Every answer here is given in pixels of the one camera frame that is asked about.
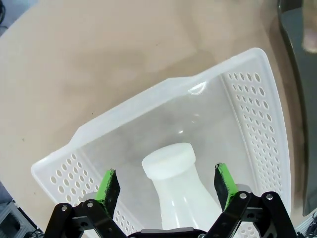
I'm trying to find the white plastic capped bottle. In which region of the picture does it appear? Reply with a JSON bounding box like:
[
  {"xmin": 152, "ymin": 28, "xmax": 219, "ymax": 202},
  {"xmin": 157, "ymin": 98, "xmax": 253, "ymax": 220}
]
[{"xmin": 141, "ymin": 142, "xmax": 224, "ymax": 231}]

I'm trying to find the white perforated basket with bottle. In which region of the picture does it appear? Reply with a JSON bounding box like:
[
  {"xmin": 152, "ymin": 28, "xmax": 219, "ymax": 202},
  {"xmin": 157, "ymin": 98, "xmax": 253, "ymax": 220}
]
[{"xmin": 30, "ymin": 47, "xmax": 291, "ymax": 238}]

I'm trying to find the person's right hand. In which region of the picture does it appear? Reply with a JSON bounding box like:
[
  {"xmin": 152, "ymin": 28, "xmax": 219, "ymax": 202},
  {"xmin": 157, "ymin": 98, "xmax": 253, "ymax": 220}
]
[{"xmin": 302, "ymin": 0, "xmax": 317, "ymax": 54}]

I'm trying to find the dark brown handled tray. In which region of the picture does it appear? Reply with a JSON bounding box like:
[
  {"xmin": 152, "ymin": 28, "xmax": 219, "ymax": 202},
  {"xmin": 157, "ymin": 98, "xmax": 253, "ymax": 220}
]
[{"xmin": 277, "ymin": 0, "xmax": 317, "ymax": 217}]

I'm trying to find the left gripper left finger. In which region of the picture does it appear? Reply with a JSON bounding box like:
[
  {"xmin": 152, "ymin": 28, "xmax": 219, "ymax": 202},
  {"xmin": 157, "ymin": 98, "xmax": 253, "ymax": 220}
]
[{"xmin": 44, "ymin": 169, "xmax": 125, "ymax": 238}]

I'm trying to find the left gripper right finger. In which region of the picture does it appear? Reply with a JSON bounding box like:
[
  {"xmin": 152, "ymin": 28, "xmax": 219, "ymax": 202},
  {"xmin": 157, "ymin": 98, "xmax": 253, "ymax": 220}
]
[{"xmin": 205, "ymin": 162, "xmax": 298, "ymax": 238}]

